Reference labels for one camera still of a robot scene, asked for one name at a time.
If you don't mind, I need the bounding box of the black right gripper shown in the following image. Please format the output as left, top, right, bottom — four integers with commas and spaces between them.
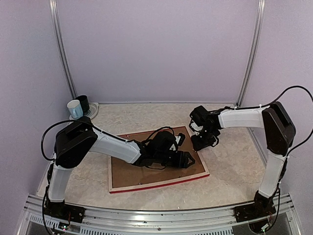
191, 126, 218, 151

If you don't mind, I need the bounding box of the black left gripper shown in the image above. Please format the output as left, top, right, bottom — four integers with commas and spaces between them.
155, 151, 196, 169

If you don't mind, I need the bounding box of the brown cardboard backing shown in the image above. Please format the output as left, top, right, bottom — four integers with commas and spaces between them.
108, 126, 210, 194

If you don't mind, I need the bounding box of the red wooden picture frame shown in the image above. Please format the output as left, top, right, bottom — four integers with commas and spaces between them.
108, 125, 211, 195

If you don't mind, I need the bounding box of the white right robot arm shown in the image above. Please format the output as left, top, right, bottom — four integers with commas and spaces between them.
189, 99, 312, 217

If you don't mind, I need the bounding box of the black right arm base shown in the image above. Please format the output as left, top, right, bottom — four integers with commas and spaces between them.
234, 191, 276, 222

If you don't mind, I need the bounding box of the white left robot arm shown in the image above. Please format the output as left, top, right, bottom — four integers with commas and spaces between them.
45, 117, 195, 218

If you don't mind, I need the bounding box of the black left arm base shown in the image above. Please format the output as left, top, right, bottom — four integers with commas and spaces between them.
44, 203, 86, 223

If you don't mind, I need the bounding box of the white round plate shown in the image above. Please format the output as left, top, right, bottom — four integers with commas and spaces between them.
69, 102, 99, 120

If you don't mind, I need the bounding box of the dark green mug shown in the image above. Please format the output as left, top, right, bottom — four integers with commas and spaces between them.
75, 95, 90, 116

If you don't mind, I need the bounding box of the light blue mug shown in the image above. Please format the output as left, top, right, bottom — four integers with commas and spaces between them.
67, 99, 83, 119

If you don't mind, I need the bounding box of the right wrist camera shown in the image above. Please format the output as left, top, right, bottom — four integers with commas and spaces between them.
189, 120, 203, 135

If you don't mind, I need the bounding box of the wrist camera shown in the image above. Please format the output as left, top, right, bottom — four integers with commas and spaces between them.
171, 133, 185, 151
189, 120, 203, 135

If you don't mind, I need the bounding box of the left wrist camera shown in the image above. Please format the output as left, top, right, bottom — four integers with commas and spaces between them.
171, 133, 185, 151

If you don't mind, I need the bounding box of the right aluminium corner post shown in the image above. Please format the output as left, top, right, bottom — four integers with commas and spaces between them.
236, 0, 266, 107

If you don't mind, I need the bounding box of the aluminium corner post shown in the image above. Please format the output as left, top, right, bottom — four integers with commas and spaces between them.
236, 0, 266, 107
49, 0, 77, 98

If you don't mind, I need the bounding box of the aluminium front rail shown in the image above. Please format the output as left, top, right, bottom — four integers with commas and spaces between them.
14, 194, 303, 235

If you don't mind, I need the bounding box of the left aluminium corner post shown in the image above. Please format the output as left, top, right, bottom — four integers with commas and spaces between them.
49, 0, 77, 98

